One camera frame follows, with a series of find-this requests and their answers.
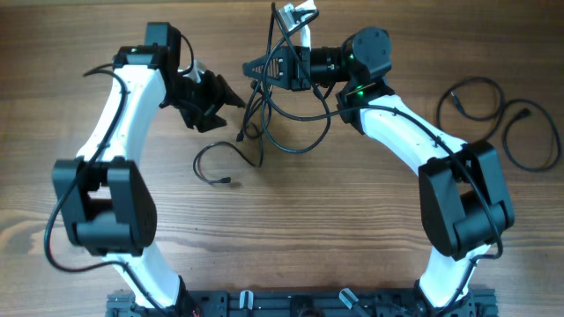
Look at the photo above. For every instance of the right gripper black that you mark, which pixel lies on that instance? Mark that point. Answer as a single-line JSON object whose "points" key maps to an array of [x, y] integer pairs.
{"points": [[293, 76]]}

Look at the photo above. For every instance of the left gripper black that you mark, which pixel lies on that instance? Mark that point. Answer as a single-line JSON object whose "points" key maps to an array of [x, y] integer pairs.
{"points": [[219, 93]]}

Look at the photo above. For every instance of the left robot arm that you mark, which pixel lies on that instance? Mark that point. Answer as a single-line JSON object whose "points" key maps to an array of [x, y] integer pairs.
{"points": [[102, 197]]}

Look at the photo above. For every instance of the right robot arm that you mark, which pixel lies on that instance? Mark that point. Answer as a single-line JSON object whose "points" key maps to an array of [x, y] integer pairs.
{"points": [[464, 202]]}

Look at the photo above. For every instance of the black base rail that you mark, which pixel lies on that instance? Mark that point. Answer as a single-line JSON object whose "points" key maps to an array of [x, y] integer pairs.
{"points": [[383, 302]]}

